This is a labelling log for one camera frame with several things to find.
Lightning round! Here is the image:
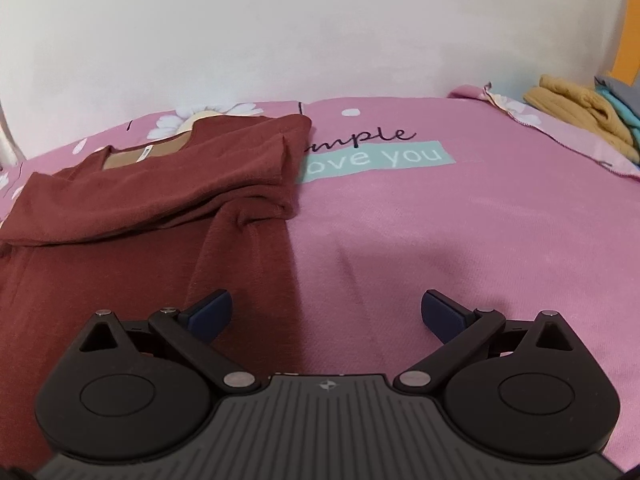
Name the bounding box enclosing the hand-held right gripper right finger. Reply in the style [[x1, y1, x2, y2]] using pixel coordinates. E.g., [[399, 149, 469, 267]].
[[393, 289, 582, 394]]

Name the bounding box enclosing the grey folded garment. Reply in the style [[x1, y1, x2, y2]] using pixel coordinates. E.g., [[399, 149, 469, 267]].
[[594, 71, 640, 128]]

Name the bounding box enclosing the pink floral quilt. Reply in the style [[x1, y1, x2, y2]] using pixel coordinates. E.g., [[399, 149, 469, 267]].
[[447, 81, 640, 179]]

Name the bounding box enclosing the maroon knit sweater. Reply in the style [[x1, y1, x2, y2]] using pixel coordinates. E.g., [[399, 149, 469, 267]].
[[0, 114, 314, 467]]

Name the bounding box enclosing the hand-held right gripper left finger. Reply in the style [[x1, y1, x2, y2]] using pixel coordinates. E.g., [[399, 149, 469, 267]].
[[75, 289, 264, 394]]

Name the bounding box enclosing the teal folded garment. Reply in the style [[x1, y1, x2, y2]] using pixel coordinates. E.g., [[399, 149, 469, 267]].
[[597, 87, 640, 163]]

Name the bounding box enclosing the mustard yellow folded garment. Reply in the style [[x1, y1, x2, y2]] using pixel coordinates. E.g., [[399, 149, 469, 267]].
[[522, 74, 634, 149]]

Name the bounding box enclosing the pink floral bedsheet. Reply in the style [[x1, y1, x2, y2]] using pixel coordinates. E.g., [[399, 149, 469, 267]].
[[0, 95, 640, 477]]

